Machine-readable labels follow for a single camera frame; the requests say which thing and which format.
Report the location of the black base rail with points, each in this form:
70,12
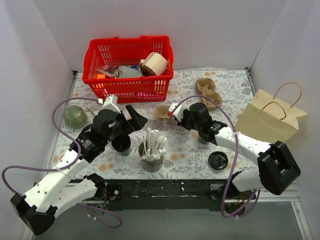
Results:
156,194

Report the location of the orange small box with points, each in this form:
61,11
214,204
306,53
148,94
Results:
101,76

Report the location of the stack of black paper cups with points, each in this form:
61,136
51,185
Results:
122,145

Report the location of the single cardboard cup carrier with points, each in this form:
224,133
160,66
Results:
162,112

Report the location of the floral table mat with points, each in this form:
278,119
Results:
186,157

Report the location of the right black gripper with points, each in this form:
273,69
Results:
183,120

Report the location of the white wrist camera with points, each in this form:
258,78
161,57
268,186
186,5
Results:
110,103
176,111

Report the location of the clear snack packet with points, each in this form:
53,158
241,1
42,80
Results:
110,71

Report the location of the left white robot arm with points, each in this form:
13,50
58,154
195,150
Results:
45,201

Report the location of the red plastic shopping basket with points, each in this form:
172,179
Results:
129,52

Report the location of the kraft paper bag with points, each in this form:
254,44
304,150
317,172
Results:
268,118

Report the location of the grey cup of straws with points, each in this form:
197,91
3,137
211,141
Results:
152,150

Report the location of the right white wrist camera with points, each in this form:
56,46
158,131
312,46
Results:
176,111

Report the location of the beige paper roll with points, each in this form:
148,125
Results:
154,65

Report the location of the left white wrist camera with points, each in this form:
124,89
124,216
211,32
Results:
110,103

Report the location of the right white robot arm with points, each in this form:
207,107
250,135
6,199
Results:
277,168

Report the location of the grey plastic pouch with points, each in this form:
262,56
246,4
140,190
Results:
126,72

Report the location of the black cup lid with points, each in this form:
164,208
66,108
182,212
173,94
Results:
218,160

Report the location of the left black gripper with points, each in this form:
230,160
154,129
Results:
127,120

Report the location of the green melon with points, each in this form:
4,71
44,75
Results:
75,117

